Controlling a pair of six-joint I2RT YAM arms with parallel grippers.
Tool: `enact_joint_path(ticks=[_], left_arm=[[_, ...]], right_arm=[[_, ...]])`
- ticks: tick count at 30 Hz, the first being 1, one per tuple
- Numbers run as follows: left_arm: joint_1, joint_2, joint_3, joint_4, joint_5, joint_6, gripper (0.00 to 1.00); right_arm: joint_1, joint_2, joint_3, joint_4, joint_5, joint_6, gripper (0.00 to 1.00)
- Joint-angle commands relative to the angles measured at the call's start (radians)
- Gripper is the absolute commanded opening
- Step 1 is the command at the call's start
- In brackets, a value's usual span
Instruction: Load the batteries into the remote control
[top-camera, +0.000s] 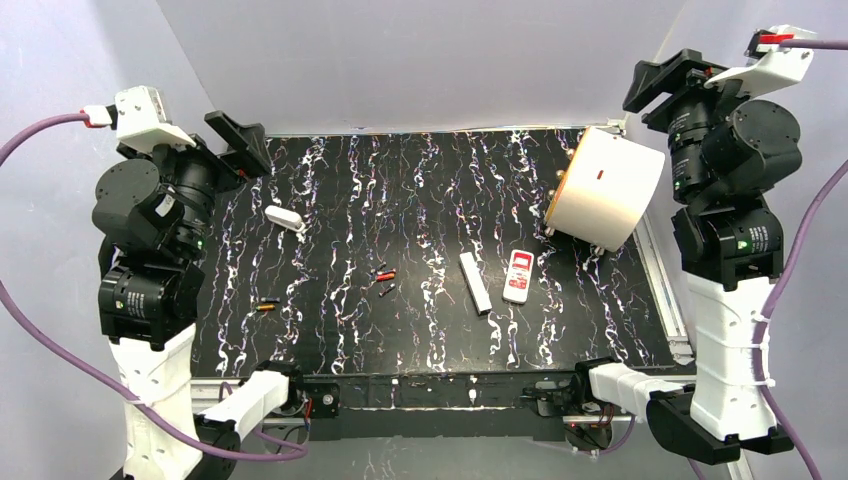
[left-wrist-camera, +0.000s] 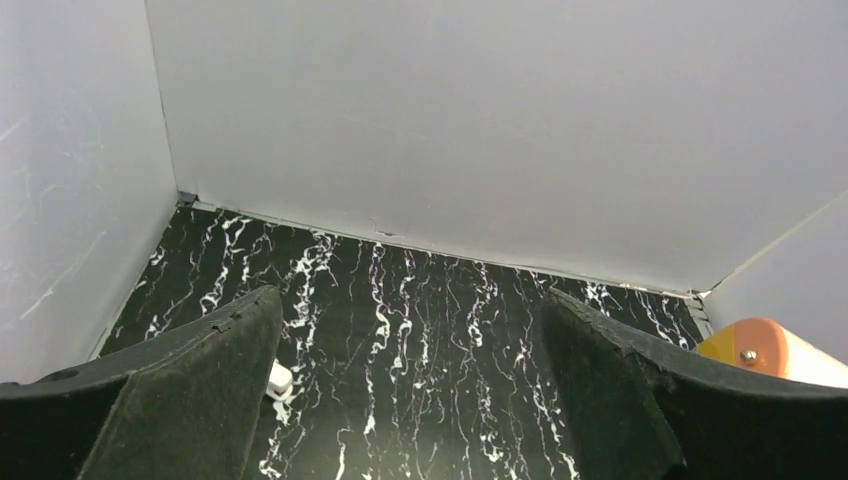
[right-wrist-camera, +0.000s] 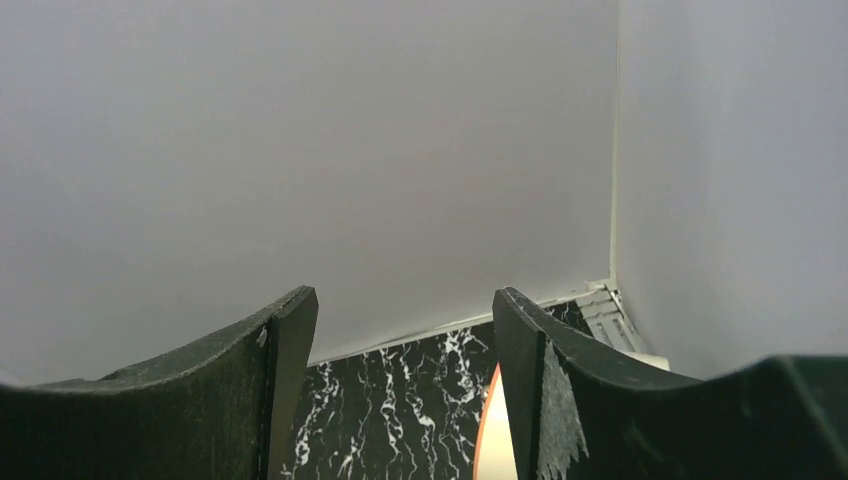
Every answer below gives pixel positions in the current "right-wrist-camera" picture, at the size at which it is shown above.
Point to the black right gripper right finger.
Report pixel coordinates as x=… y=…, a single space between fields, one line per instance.
x=579 y=409

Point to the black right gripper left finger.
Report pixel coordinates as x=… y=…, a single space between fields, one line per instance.
x=220 y=407

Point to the white round stool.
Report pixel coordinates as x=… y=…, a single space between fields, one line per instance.
x=495 y=437

